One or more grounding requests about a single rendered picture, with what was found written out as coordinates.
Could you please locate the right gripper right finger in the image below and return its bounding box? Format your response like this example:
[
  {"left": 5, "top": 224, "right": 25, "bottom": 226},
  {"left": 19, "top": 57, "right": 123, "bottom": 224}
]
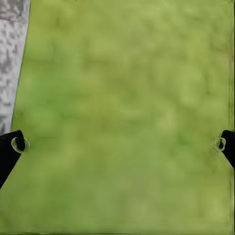
[{"left": 214, "top": 130, "right": 235, "bottom": 169}]

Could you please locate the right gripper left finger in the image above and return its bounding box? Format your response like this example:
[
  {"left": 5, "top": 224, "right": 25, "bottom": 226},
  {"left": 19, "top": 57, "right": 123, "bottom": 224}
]
[{"left": 0, "top": 130, "right": 30, "bottom": 188}]

